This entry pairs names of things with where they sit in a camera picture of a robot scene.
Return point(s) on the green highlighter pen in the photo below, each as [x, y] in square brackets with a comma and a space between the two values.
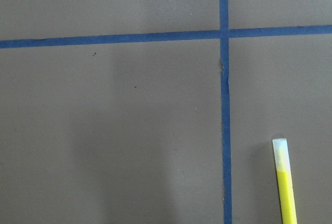
[285, 182]

